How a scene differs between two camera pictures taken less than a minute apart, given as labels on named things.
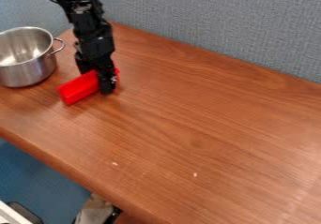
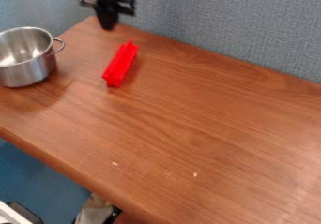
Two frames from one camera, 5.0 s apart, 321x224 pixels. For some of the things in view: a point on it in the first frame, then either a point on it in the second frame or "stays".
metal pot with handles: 27,61 stays
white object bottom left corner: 10,216 stays
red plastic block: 83,86 to 121,64
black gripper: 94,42 to 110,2
